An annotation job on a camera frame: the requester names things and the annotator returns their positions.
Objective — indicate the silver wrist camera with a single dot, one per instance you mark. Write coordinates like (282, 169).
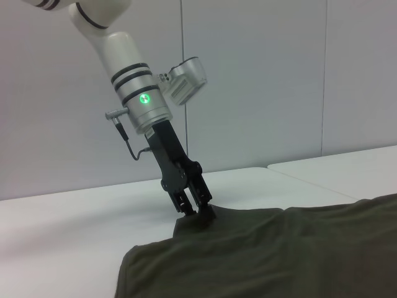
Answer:
(186, 82)

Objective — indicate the dark green shirt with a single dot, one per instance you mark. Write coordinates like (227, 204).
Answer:
(263, 254)

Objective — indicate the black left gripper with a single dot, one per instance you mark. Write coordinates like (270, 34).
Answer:
(170, 155)

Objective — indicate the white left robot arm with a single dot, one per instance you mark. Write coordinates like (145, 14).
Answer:
(124, 56)

